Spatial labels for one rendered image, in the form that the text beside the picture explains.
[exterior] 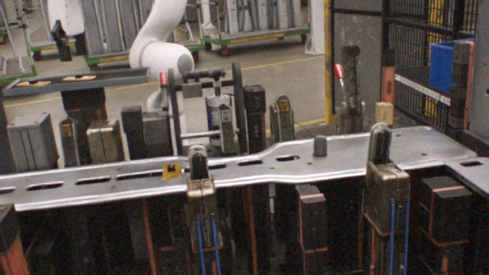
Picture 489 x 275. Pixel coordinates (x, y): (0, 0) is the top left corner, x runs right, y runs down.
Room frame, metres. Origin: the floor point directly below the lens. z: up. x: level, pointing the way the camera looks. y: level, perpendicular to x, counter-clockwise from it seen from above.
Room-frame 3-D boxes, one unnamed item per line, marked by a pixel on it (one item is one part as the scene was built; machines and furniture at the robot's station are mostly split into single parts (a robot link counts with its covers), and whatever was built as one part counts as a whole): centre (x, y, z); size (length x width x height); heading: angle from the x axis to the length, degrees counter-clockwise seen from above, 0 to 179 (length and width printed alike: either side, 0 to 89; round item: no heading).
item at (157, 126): (1.17, 0.22, 0.89); 0.13 x 0.11 x 0.38; 6
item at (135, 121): (1.18, 0.28, 0.90); 0.05 x 0.05 x 0.40; 6
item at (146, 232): (0.96, 0.25, 0.84); 0.17 x 0.06 x 0.29; 6
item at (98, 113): (1.28, 0.43, 0.92); 0.10 x 0.08 x 0.45; 96
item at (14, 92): (1.28, 0.43, 1.16); 0.37 x 0.14 x 0.02; 96
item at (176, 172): (0.97, 0.17, 1.01); 0.08 x 0.04 x 0.01; 7
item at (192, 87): (1.19, 0.09, 0.94); 0.18 x 0.13 x 0.49; 96
